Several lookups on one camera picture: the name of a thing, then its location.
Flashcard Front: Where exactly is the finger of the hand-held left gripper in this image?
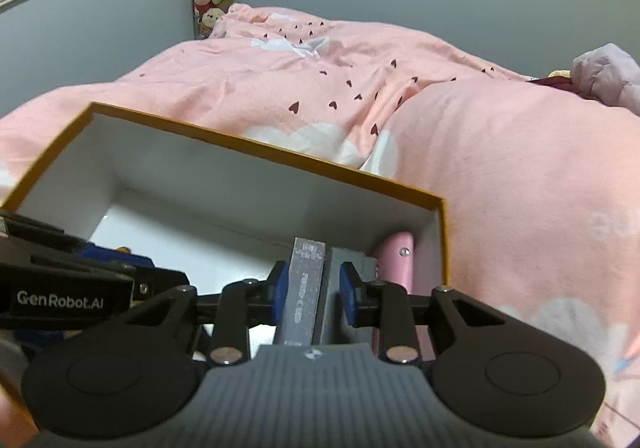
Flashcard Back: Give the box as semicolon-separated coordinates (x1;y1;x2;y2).
0;210;155;279
132;267;192;303

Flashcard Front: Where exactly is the dark grey box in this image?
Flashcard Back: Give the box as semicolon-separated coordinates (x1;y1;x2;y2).
314;248;379;345

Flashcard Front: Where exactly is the lavender puffer jacket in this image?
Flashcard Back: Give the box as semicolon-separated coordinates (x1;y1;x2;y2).
570;43;640;117

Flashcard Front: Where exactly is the orange cardboard box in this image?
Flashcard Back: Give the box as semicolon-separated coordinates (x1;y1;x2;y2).
0;101;454;361

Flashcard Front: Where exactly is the pink printed blanket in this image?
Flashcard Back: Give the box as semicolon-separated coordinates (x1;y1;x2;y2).
0;2;640;448

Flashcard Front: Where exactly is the mauve grey cardboard box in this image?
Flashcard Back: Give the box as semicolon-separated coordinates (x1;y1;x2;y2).
272;237;327;348

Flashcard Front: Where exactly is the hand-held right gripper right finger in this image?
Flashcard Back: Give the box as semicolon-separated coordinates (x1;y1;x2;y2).
338;263;507;367

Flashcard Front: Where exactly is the dark red cloth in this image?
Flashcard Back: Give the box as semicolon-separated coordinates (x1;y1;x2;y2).
525;75;578;92

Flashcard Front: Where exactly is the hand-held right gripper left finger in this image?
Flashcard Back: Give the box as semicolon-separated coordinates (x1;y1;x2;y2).
122;261;290;368

